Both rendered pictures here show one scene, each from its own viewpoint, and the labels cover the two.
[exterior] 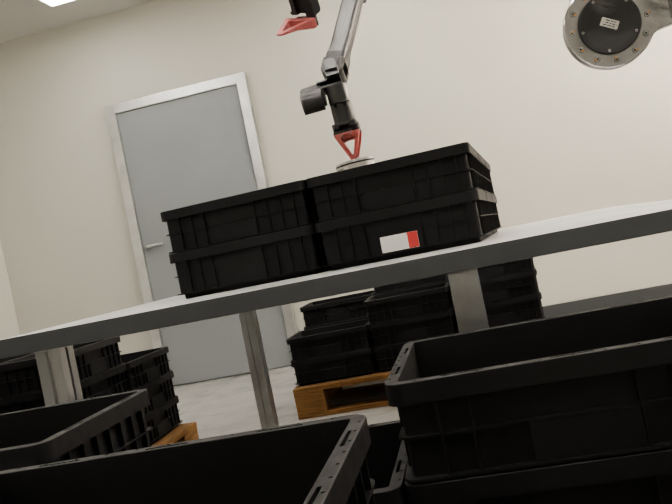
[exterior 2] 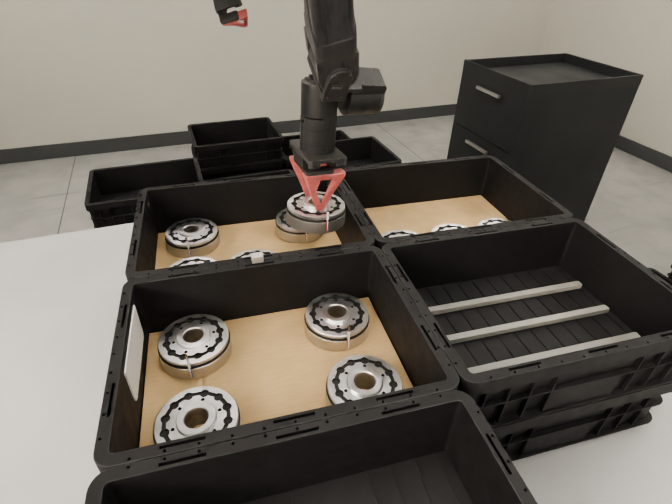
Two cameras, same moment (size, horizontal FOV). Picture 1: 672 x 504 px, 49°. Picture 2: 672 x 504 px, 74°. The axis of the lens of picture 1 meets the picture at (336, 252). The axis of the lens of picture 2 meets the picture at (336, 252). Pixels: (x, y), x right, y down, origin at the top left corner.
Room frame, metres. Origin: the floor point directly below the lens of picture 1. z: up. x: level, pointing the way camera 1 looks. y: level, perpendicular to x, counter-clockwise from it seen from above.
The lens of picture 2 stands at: (2.55, -0.42, 1.35)
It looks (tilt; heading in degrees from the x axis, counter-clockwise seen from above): 35 degrees down; 148
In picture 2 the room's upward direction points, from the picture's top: 2 degrees clockwise
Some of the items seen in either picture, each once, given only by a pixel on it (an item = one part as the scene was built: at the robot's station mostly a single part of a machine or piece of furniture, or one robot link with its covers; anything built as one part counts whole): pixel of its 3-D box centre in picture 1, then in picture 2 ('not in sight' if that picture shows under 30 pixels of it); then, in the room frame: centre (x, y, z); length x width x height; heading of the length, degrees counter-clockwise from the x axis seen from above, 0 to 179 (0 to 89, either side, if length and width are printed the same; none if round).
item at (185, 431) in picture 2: not in sight; (196, 418); (2.19, -0.39, 0.86); 0.05 x 0.05 x 0.01
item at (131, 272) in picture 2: (395, 169); (249, 219); (1.86, -0.19, 0.92); 0.40 x 0.30 x 0.02; 75
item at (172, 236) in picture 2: not in sight; (191, 231); (1.76, -0.28, 0.86); 0.10 x 0.10 x 0.01
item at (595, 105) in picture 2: not in sight; (521, 161); (1.25, 1.46, 0.45); 0.62 x 0.45 x 0.90; 80
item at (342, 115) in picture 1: (343, 117); (317, 137); (1.95, -0.09, 1.09); 0.10 x 0.07 x 0.07; 172
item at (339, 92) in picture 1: (335, 95); (323, 97); (1.95, -0.08, 1.15); 0.07 x 0.06 x 0.07; 82
